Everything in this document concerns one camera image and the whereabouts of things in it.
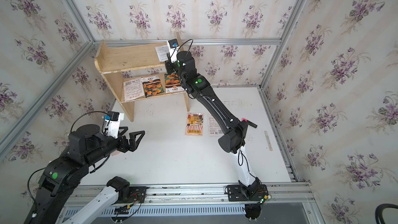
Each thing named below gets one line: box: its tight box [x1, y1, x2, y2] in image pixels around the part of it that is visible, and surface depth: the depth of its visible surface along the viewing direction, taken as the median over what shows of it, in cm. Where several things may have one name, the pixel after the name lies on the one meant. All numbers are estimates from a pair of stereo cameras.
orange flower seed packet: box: [164, 72, 186, 94], surface depth 95 cm
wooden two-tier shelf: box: [94, 32, 190, 122], surface depth 77 cm
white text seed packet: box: [123, 78, 146, 102], surface depth 90 cm
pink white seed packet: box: [208, 115, 225, 137], surface depth 97 cm
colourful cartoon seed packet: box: [185, 112, 205, 137], surface depth 100 cm
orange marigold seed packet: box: [140, 75, 165, 98], surface depth 93 cm
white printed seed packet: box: [154, 44, 170, 63], surface depth 78 cm
